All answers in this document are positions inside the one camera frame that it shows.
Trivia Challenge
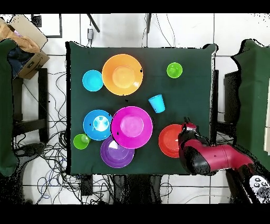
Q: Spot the large red bowl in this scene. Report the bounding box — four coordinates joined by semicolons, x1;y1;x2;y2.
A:
158;124;184;158

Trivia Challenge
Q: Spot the blue cup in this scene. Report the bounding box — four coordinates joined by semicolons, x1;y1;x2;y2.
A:
148;94;166;114

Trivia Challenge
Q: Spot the large pink bowl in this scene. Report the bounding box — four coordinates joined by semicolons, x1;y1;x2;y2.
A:
110;106;153;150

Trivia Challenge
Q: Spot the dark green table cloth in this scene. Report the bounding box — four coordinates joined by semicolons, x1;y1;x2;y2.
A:
65;41;218;176

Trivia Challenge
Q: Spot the green cup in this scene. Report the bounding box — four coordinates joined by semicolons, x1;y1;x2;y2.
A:
73;133;92;151
166;62;184;79

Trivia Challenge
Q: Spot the black side furniture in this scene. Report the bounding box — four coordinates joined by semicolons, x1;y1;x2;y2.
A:
223;70;241;123

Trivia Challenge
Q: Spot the dark green hanging cloth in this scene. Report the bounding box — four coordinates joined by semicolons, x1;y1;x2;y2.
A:
230;39;270;170
0;39;18;177

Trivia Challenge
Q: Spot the large orange bowl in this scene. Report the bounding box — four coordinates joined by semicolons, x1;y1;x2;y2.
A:
101;53;144;96

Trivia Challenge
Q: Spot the purple bowl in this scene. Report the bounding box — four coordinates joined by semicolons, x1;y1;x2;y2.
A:
100;136;135;169

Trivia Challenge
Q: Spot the medium blue bowl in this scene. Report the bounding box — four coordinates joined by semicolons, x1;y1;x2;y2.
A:
83;109;113;141

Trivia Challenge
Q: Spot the small light blue bowl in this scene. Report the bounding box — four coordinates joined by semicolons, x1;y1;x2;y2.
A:
82;70;104;92

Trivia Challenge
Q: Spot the cardboard box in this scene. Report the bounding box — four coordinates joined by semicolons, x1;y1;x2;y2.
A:
0;14;51;80

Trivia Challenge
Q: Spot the brown cloth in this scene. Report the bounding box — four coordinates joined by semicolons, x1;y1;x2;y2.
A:
0;21;41;53

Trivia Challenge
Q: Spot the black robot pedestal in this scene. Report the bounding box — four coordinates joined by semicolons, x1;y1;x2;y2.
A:
112;174;163;204

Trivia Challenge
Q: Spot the black stool frame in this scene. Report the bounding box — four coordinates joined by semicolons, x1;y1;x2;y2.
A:
12;68;50;144

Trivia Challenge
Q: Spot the black square frame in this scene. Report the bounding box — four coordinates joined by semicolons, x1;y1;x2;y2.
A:
31;13;63;39

